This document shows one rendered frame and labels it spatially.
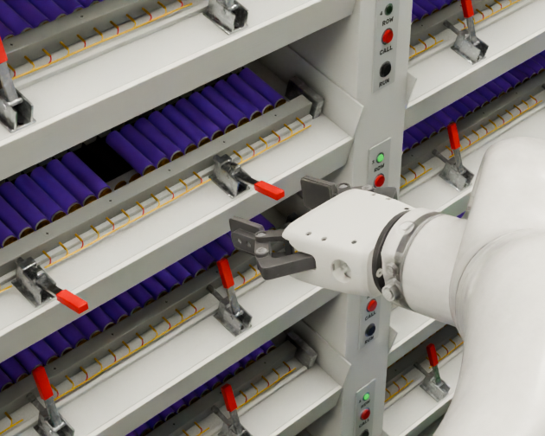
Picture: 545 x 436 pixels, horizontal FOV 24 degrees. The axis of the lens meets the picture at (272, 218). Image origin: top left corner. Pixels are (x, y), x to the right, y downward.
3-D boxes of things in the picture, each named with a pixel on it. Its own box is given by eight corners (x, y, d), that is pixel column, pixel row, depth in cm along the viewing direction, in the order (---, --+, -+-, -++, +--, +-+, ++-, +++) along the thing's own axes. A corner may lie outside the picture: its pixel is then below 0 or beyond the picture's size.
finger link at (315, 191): (355, 224, 114) (303, 208, 119) (378, 209, 116) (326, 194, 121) (351, 193, 113) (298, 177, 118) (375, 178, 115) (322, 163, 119)
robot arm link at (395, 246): (402, 334, 102) (375, 323, 104) (470, 285, 107) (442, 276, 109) (392, 243, 98) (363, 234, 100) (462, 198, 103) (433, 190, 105)
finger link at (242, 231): (266, 280, 108) (214, 260, 112) (291, 264, 110) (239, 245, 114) (259, 247, 106) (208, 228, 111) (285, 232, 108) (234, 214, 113)
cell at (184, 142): (158, 119, 145) (195, 152, 142) (146, 125, 144) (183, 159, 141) (160, 108, 144) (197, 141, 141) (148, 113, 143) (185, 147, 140)
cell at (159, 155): (132, 121, 141) (170, 155, 139) (130, 132, 143) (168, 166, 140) (119, 127, 140) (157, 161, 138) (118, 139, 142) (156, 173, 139)
